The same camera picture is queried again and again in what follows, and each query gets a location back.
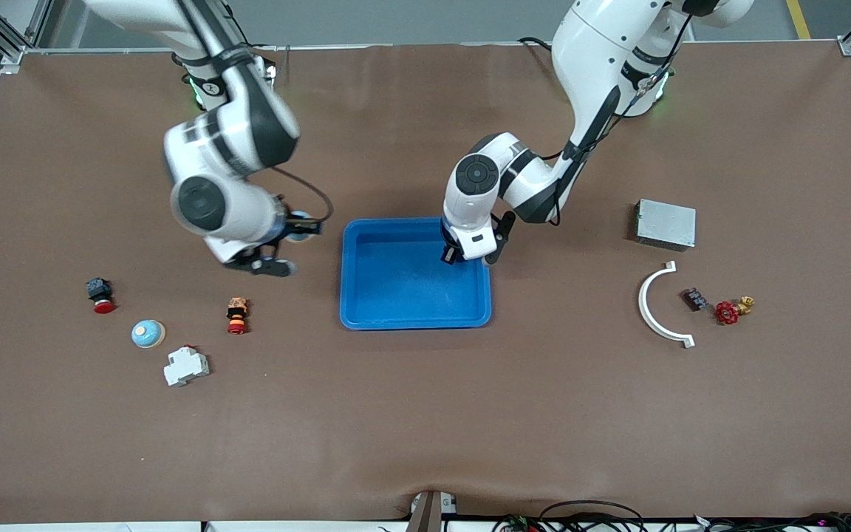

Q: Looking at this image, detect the blue plastic tray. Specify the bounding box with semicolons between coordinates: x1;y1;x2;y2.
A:
340;216;493;330

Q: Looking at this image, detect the white circuit breaker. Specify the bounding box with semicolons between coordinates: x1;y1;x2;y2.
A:
163;345;211;387

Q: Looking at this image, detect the red emergency stop button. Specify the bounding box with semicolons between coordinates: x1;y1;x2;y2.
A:
86;277;117;315

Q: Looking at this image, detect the brown table cover mat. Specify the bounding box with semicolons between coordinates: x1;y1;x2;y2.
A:
0;41;851;524

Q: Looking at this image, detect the grey metal box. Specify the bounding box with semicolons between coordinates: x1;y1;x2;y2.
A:
634;199;697;250

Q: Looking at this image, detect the orange red push button switch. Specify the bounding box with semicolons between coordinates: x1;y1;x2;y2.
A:
226;297;250;335

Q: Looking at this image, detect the white curved plastic bracket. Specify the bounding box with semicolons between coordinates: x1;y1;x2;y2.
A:
638;261;695;349

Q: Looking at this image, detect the metal clamp bracket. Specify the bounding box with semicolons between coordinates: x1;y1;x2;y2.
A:
405;490;457;532

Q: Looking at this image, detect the red handle brass valve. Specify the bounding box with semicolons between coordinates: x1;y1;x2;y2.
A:
715;296;756;326

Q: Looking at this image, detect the black cable loop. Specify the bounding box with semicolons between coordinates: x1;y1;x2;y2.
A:
540;500;646;532

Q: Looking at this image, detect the cable bundle at table edge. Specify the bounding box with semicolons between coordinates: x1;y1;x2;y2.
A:
695;511;851;532

